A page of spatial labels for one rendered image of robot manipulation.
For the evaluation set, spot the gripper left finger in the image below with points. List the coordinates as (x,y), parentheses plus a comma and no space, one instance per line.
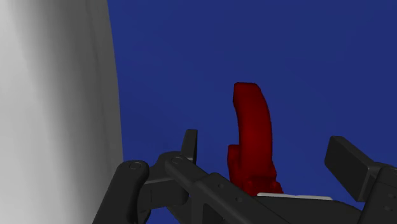
(127,192)

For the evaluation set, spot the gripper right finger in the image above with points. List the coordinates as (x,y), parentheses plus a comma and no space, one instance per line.
(350,164)

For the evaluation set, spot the red curved object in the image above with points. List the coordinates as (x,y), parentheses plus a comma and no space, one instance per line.
(252,133)

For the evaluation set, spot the large white rounded object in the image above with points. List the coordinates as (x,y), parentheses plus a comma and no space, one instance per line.
(52,102)

